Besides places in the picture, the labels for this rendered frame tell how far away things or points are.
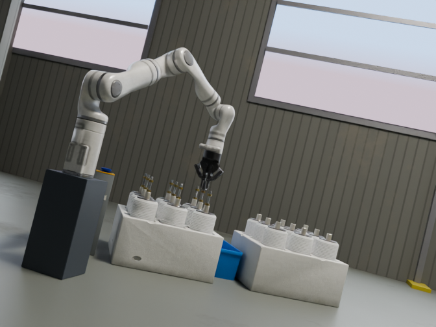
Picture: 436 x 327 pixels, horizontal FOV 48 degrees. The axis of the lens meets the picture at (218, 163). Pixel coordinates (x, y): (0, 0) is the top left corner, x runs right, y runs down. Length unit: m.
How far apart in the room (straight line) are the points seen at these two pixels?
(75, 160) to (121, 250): 0.45
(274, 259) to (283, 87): 2.06
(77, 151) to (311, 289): 1.08
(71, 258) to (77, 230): 0.09
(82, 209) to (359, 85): 2.70
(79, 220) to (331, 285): 1.07
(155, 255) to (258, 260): 0.40
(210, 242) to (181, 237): 0.11
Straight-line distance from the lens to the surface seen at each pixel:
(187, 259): 1.89
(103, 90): 1.53
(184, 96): 3.98
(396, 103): 3.80
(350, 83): 3.81
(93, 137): 1.54
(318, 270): 2.07
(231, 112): 2.04
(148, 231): 1.85
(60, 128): 4.37
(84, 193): 1.50
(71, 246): 1.52
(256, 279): 1.98
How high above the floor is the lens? 0.40
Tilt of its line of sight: 2 degrees up
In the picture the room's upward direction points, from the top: 14 degrees clockwise
